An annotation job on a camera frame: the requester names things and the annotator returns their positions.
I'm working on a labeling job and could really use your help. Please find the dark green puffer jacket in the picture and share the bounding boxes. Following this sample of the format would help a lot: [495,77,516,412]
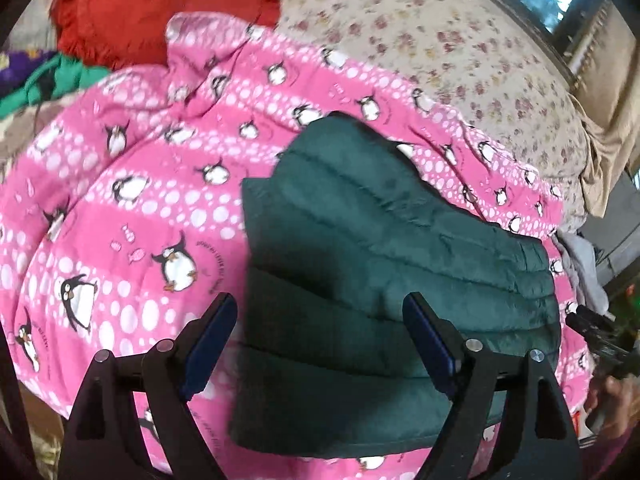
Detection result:
[230,113,561,458]

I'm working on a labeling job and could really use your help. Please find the person right hand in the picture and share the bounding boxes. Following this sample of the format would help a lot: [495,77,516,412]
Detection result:
[584,375,639,440]

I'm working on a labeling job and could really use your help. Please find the grey garment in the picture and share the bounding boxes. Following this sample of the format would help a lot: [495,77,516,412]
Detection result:
[552,231,610,315]

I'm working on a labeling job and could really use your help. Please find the grey cabinet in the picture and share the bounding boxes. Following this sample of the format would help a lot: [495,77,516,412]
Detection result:
[580,172,640,286]

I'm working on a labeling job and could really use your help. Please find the pink penguin blanket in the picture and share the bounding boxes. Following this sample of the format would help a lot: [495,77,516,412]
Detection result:
[0,11,597,480]

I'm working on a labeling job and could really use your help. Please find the beige curtain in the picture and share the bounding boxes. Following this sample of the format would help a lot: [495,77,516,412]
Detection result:
[568,0,639,218]

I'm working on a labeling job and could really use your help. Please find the floral bed sheet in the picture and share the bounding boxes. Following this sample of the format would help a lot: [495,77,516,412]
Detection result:
[1,0,588,235]

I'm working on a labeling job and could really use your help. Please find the green cloth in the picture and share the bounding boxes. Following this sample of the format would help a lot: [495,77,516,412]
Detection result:
[1,52,111,119]

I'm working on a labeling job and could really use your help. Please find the purple cloth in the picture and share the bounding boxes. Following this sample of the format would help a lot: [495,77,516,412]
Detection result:
[0,49,54,98]

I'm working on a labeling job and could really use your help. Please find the red ruffled heart pillow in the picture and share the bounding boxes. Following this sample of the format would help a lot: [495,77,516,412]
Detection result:
[50,0,280,70]

